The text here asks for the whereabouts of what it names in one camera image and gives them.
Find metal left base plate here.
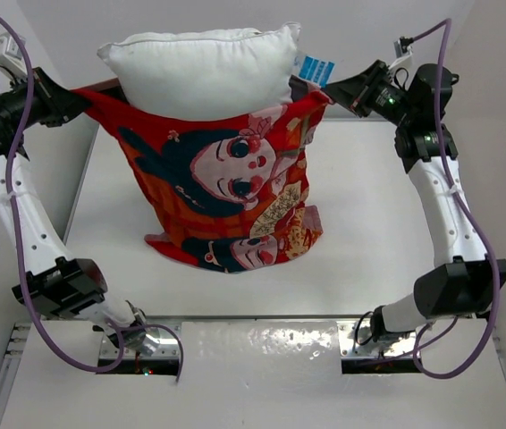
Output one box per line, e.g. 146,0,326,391
99,318,181,360

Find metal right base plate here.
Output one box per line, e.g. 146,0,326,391
337,318,417,361

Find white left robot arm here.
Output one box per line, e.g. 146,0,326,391
0,81,144,349

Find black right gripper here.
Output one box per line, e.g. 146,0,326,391
325,59,417,127

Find white pillow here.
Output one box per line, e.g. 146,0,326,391
97,22,301,121

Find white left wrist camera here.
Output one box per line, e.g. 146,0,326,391
0,32,27,78

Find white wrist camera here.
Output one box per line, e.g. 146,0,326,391
389,37,414,76
0,32,27,78

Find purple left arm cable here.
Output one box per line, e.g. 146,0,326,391
0,8,187,385

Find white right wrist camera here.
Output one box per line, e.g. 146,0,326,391
389,37,414,76

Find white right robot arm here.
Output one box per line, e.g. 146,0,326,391
324,61,506,341

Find aluminium frame rail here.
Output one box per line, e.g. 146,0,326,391
0,322,30,425

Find red cartoon print pillowcase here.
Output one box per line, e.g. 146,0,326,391
76,59,329,273

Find metal base plate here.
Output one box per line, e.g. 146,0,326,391
337,318,417,361
99,318,181,360

